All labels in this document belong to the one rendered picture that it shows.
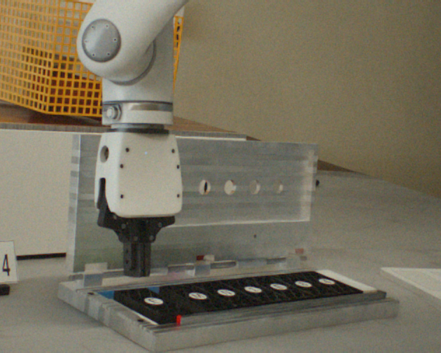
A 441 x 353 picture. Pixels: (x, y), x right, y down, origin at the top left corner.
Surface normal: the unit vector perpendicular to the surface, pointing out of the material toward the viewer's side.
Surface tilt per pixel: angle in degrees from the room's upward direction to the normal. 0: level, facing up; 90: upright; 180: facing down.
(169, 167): 77
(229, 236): 83
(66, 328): 0
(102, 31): 82
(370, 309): 90
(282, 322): 90
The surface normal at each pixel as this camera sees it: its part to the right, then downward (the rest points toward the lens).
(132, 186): 0.62, -0.01
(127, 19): -0.13, 0.08
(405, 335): 0.15, -0.98
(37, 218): 0.66, 0.21
